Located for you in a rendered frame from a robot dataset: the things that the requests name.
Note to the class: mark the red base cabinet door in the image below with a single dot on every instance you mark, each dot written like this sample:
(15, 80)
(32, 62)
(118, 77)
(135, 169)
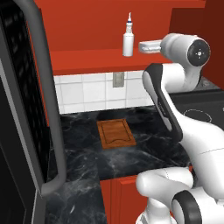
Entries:
(124, 201)

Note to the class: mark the black hob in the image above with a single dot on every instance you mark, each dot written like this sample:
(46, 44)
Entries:
(198, 108)

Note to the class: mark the brown wooden cutting board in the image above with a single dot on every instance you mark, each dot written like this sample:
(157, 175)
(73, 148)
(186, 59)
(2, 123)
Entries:
(115, 133)

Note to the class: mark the grey wall outlet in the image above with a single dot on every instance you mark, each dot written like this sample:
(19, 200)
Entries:
(118, 79)

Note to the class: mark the white spray bottle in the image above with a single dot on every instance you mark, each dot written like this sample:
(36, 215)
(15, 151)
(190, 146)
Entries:
(128, 40)

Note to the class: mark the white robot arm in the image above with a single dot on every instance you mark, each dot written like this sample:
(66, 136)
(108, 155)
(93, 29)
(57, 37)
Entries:
(201, 140)

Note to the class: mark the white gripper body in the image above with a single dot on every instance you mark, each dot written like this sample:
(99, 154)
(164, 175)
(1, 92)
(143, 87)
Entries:
(148, 47)

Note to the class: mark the red wall cabinet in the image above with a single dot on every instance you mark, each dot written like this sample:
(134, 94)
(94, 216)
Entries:
(116, 35)

